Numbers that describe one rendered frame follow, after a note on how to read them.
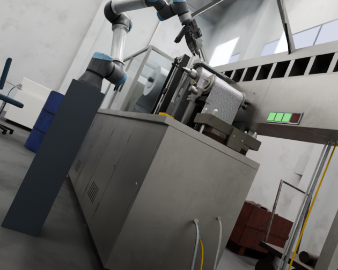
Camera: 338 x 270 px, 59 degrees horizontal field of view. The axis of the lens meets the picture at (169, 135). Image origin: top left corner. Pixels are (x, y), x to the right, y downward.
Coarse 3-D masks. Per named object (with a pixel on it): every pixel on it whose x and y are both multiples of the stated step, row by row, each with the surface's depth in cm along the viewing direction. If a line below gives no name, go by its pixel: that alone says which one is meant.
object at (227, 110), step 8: (208, 96) 186; (216, 96) 188; (208, 104) 187; (216, 104) 189; (224, 104) 191; (232, 104) 194; (208, 112) 187; (224, 112) 192; (232, 112) 194; (224, 120) 192; (232, 120) 195
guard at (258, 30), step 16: (224, 0) 230; (240, 0) 215; (256, 0) 202; (272, 0) 190; (208, 16) 256; (224, 16) 238; (240, 16) 222; (256, 16) 208; (272, 16) 196; (208, 32) 266; (224, 32) 246; (240, 32) 229; (256, 32) 214; (272, 32) 201; (208, 48) 276; (224, 48) 255; (240, 48) 236; (256, 48) 221; (272, 48) 207
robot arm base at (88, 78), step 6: (84, 72) 179; (90, 72) 177; (96, 72) 177; (78, 78) 178; (84, 78) 177; (90, 78) 176; (96, 78) 177; (102, 78) 182; (90, 84) 175; (96, 84) 177
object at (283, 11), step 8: (216, 0) 236; (280, 0) 184; (208, 8) 251; (280, 8) 186; (192, 16) 275; (288, 24) 188; (288, 32) 188; (288, 40) 187; (200, 48) 286; (288, 48) 188; (200, 56) 289
